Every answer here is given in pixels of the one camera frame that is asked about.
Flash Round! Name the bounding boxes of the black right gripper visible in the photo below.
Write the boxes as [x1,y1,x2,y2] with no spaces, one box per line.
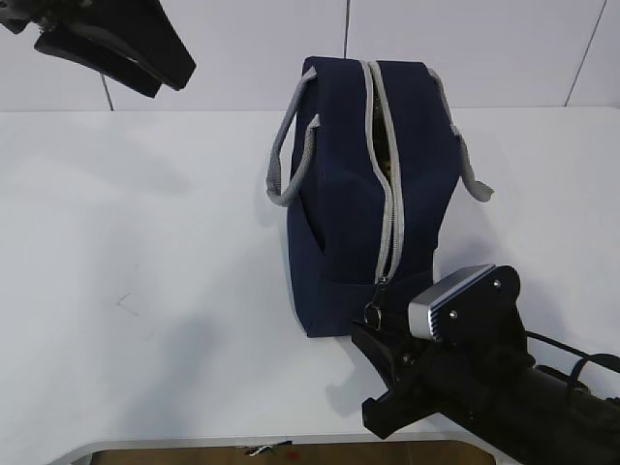
[351,265,535,439]

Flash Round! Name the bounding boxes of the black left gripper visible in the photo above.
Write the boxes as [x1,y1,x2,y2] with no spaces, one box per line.
[1,0,196,98]

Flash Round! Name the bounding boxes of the silver zipper pull ring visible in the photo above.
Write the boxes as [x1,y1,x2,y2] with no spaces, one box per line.
[363,299,387,326]

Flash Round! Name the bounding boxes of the navy blue lunch bag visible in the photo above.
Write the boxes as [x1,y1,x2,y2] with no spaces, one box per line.
[265,56,493,338]

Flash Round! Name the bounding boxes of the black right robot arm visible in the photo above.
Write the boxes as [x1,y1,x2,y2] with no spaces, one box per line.
[265,56,619,464]

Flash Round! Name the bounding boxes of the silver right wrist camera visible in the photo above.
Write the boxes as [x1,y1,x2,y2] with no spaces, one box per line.
[408,263,497,341]

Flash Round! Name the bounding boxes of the dark blue cable loop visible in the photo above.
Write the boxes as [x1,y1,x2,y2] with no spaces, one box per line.
[525,329,620,393]

